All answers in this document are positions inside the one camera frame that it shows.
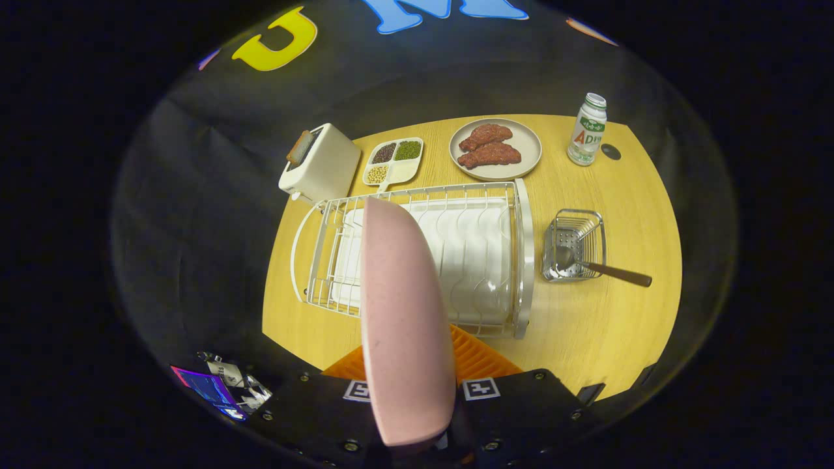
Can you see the red meat piece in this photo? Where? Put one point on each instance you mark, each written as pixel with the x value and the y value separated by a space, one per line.
pixel 488 156
pixel 485 135

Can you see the white and black object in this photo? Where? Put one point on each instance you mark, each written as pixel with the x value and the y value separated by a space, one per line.
pixel 251 394

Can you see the divided tray of beans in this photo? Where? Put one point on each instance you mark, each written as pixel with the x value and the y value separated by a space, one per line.
pixel 404 170

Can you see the black backdrop cloth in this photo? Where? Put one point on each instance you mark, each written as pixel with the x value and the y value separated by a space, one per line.
pixel 215 195

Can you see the beige plate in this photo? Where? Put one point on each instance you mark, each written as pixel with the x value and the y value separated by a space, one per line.
pixel 528 146

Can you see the toast slice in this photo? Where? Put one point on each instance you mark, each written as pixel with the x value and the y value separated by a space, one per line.
pixel 299 147

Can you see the white drink bottle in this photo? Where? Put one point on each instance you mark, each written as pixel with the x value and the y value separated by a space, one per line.
pixel 586 133

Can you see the white drip tray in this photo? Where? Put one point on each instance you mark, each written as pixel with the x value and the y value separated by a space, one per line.
pixel 469 260

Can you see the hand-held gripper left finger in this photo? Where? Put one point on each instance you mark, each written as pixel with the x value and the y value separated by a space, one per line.
pixel 319 417

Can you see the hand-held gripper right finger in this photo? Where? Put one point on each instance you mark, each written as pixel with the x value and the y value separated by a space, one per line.
pixel 521 410

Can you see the glowing purple screen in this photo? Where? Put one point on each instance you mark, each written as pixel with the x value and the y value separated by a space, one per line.
pixel 212 391

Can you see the pink plate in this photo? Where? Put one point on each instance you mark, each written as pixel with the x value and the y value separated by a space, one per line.
pixel 404 326

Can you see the white toaster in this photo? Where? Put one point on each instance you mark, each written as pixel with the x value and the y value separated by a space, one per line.
pixel 326 169

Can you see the black table grommet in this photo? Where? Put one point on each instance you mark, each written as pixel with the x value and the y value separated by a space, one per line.
pixel 610 152

